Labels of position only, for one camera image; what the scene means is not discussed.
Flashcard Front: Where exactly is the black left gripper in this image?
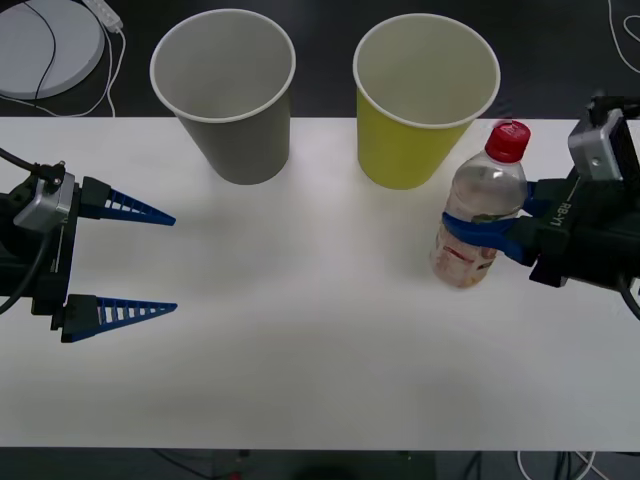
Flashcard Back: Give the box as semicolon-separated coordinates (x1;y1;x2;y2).
0;175;179;344

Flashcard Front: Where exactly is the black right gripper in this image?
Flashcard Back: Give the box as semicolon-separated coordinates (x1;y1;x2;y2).
441;172;640;294

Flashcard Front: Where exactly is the clear bottle with red cap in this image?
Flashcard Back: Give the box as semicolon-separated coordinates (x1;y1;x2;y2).
428;119;532;291

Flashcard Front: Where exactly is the yellow-green plastic bin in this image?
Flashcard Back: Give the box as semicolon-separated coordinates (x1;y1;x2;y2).
352;13;502;190

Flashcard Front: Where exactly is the grey plastic bin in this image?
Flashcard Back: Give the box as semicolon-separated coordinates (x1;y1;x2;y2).
149;10;297;185

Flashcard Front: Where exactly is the white round stand base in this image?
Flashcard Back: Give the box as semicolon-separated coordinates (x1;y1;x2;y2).
0;0;107;100

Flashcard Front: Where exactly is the white power strip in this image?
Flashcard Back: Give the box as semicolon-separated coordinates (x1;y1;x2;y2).
82;0;124;32

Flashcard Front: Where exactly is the white cable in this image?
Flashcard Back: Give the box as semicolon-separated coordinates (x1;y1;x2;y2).
516;451;609;480
0;27;127;119
607;0;640;75

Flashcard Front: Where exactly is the black cable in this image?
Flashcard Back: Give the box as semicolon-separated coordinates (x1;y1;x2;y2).
20;0;57;100

